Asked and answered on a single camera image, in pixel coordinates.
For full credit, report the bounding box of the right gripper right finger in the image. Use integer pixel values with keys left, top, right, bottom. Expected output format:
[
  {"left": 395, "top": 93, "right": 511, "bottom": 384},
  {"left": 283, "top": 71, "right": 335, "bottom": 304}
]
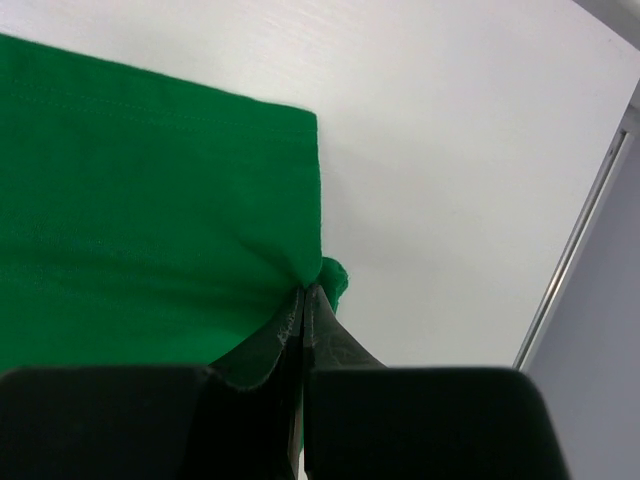
[{"left": 303, "top": 284, "right": 385, "bottom": 370}]

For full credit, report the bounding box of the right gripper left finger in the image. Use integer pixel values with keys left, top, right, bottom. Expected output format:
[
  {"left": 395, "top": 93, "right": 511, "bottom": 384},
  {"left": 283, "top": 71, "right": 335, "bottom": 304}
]
[{"left": 210, "top": 288, "right": 305, "bottom": 479}]

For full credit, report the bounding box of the green t shirt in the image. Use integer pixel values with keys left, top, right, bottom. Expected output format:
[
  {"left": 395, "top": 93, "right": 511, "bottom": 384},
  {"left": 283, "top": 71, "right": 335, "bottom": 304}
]
[{"left": 1, "top": 35, "right": 348, "bottom": 370}]

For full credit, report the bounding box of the aluminium table frame rail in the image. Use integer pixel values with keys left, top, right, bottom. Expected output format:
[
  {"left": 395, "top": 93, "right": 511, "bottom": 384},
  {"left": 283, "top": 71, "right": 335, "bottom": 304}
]
[{"left": 513, "top": 105, "right": 639, "bottom": 371}]

